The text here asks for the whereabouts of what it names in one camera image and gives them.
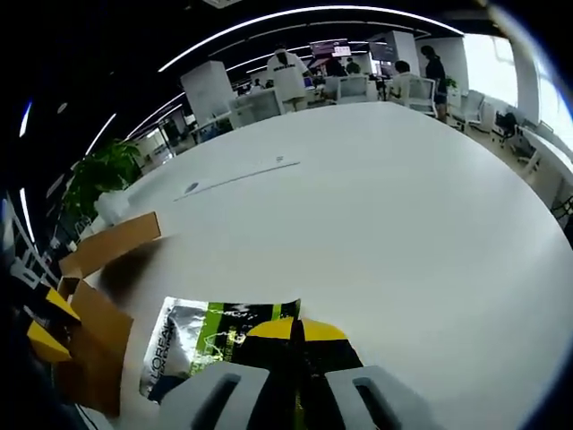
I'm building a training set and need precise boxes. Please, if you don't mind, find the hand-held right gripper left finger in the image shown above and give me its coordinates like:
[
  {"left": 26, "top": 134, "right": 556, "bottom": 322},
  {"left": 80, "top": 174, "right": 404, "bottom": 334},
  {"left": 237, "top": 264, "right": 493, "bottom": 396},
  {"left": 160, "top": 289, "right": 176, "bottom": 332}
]
[{"left": 150, "top": 318, "right": 297, "bottom": 430}]

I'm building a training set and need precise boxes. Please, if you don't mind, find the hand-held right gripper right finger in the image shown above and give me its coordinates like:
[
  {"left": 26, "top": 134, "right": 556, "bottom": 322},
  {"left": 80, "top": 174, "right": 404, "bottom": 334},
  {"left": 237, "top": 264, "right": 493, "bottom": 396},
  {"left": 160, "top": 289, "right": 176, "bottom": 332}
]
[{"left": 297, "top": 317, "right": 444, "bottom": 430}]

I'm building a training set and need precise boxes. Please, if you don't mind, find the brown cardboard shoe box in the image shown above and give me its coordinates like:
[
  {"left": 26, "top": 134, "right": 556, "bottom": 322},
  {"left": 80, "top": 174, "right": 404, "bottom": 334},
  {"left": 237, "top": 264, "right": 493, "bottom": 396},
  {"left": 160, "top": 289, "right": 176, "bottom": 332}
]
[{"left": 56, "top": 210, "right": 162, "bottom": 418}]

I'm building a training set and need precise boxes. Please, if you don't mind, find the green potted plant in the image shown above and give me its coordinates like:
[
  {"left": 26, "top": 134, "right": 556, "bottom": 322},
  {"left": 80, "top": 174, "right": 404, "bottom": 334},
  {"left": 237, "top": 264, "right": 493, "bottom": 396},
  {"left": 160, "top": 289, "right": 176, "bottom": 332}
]
[{"left": 62, "top": 138, "right": 144, "bottom": 225}]

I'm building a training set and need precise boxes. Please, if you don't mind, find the table power socket panel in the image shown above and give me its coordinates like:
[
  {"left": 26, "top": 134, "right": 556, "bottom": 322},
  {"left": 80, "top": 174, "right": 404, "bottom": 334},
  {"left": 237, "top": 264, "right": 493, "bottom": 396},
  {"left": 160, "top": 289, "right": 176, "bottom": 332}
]
[{"left": 172, "top": 157, "right": 302, "bottom": 202}]

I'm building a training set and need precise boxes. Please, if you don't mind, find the white office chair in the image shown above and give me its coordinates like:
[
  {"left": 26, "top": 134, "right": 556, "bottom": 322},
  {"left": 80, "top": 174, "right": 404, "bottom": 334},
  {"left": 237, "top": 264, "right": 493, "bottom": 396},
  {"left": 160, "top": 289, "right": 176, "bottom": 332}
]
[
  {"left": 335, "top": 73, "right": 372, "bottom": 107},
  {"left": 402, "top": 75, "right": 438, "bottom": 113}
]

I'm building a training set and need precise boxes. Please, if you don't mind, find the ceiling light strip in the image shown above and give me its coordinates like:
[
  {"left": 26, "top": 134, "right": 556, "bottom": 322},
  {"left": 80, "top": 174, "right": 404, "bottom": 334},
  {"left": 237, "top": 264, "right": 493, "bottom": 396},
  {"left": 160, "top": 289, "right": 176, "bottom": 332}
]
[{"left": 158, "top": 4, "right": 465, "bottom": 73}]

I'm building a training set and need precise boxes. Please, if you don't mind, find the wall screen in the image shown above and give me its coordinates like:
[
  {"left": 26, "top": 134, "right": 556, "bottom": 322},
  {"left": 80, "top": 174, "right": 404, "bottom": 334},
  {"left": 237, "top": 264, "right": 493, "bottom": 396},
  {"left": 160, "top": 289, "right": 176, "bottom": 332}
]
[{"left": 308, "top": 39, "right": 351, "bottom": 59}]

